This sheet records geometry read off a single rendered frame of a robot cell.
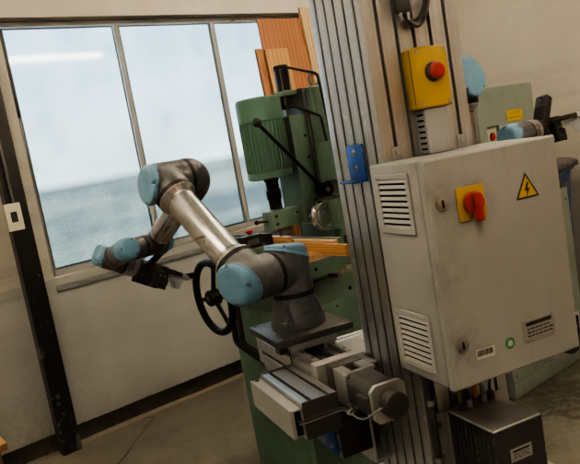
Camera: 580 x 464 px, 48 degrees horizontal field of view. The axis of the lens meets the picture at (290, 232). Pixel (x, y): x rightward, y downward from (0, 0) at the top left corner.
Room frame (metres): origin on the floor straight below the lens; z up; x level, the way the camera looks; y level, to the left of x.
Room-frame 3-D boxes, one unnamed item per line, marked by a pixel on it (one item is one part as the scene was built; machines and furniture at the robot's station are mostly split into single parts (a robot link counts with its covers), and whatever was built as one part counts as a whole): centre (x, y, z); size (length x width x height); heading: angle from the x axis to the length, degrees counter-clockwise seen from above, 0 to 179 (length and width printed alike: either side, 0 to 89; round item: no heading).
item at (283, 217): (2.56, 0.02, 1.03); 0.14 x 0.07 x 0.09; 124
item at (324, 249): (2.49, -0.01, 0.92); 0.62 x 0.02 x 0.04; 34
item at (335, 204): (2.53, -0.20, 1.02); 0.09 x 0.07 x 0.12; 34
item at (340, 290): (2.62, -0.06, 0.76); 0.57 x 0.45 x 0.09; 124
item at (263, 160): (2.56, 0.04, 1.35); 0.18 x 0.18 x 0.31
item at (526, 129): (2.00, -0.73, 1.21); 0.11 x 0.08 x 0.09; 126
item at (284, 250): (1.76, 0.03, 0.98); 0.13 x 0.12 x 0.14; 132
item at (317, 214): (2.52, -0.14, 1.02); 0.12 x 0.03 x 0.12; 124
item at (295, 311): (1.76, 0.02, 0.87); 0.15 x 0.15 x 0.10
